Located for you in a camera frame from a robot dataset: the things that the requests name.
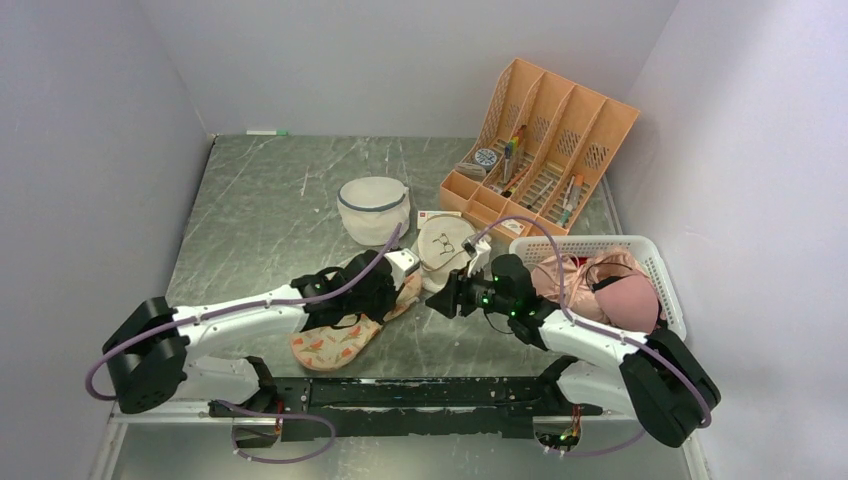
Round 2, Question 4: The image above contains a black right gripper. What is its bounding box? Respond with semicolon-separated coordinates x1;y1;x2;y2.
426;260;514;318

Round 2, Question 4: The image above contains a tulip print mesh laundry bag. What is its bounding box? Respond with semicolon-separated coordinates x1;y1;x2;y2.
289;272;422;372

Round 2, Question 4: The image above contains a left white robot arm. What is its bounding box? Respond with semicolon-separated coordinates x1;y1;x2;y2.
102;249;420;416

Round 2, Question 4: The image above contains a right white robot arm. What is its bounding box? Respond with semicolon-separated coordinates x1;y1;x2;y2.
425;254;721;447

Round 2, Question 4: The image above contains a cream embroidered mesh laundry bag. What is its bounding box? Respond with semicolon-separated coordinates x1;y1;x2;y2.
413;216;478;294

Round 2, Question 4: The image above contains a white plastic laundry basket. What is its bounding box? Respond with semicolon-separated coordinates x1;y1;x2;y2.
509;235;687;340

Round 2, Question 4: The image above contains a white blue-trimmed mesh laundry bag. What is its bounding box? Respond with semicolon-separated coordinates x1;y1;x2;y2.
337;176;411;246

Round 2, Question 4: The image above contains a pink satin bra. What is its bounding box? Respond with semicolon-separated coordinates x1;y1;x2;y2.
531;248;643;325

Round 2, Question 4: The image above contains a dusty pink bra cup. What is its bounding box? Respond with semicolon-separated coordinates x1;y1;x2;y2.
593;273;661;333

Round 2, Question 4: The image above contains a small white red card box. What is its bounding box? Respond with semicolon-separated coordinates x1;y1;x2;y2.
416;210;462;230

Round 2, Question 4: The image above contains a blue white round tin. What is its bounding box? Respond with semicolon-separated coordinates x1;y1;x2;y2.
473;148;499;172

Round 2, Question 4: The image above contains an orange capped pen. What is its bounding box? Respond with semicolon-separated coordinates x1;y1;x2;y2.
564;174;584;212

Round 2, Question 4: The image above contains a multicolour marker pen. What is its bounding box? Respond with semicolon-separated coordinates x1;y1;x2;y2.
502;136;519;184

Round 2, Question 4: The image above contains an orange plastic file organizer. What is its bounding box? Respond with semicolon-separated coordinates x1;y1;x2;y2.
439;59;640;240

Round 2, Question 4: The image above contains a green white marker pen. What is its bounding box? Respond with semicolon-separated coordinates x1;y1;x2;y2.
245;129;289;137

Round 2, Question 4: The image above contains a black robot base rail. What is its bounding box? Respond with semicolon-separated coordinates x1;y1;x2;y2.
208;376;602;442

